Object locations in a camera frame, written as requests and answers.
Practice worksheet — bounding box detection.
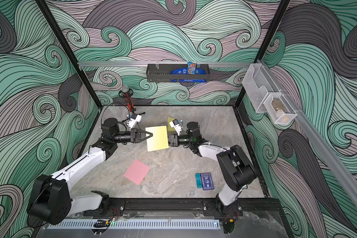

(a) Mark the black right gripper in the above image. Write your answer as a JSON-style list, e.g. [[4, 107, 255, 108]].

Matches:
[[164, 132, 195, 146]]

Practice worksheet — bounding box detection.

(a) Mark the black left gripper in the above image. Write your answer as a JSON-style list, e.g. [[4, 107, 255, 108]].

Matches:
[[111, 130, 152, 145]]

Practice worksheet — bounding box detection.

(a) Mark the light yellow square paper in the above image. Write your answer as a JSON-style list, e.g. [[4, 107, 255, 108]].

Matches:
[[167, 117, 175, 132]]

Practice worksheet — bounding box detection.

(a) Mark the pink square paper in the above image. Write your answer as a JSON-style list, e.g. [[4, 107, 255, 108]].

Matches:
[[123, 160, 150, 185]]

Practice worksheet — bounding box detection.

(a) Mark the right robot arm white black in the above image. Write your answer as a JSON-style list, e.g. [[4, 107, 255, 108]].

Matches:
[[168, 119, 257, 209]]

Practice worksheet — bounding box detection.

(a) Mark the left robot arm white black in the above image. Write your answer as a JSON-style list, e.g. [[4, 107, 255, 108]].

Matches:
[[27, 118, 153, 225]]

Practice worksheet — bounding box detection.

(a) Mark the black tripod mic stand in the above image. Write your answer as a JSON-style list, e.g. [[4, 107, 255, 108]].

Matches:
[[118, 89, 146, 123]]

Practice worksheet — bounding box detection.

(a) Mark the teal small card box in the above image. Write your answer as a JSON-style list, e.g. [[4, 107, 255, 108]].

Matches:
[[195, 173, 202, 188]]

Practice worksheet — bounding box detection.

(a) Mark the dark blue card deck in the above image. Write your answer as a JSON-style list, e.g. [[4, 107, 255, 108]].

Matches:
[[200, 173, 214, 190]]

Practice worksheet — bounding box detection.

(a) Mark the blue snack package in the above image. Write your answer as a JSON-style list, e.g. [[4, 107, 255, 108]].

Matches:
[[170, 62, 207, 82]]

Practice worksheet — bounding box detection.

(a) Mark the small clear bin with items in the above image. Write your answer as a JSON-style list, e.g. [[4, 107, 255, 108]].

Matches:
[[263, 93, 297, 125]]

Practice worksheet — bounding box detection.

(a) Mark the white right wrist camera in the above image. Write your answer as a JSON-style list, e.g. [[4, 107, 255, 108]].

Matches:
[[171, 119, 182, 136]]

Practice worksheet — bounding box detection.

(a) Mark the black wall shelf basket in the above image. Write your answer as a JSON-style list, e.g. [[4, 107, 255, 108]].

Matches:
[[146, 64, 210, 83]]

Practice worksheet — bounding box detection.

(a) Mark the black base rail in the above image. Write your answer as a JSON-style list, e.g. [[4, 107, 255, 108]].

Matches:
[[83, 197, 286, 217]]

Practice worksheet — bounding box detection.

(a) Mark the aluminium rail back wall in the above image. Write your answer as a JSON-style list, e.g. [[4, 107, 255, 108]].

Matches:
[[77, 60, 251, 68]]

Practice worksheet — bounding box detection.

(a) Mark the aluminium rail wall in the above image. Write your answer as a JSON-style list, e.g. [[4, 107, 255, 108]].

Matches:
[[77, 60, 251, 68], [257, 59, 357, 207]]

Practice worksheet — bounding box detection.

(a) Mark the black vertical frame post right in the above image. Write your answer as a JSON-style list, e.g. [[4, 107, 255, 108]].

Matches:
[[233, 0, 292, 107]]

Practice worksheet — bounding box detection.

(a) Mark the black vertical frame post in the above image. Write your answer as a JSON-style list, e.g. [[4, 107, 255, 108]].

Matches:
[[35, 0, 103, 109], [233, 0, 292, 107]]

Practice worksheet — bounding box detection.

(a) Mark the white perforated cable duct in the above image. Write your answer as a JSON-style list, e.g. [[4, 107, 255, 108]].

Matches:
[[47, 219, 221, 230]]

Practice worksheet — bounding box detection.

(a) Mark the clear plastic wall bin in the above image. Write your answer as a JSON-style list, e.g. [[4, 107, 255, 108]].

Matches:
[[243, 63, 279, 113]]

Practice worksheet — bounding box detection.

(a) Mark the black vertical frame post left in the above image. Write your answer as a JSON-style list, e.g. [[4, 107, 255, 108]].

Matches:
[[35, 0, 103, 109]]

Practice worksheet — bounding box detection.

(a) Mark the aluminium rail right wall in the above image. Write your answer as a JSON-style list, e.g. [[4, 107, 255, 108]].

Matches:
[[257, 59, 357, 207]]

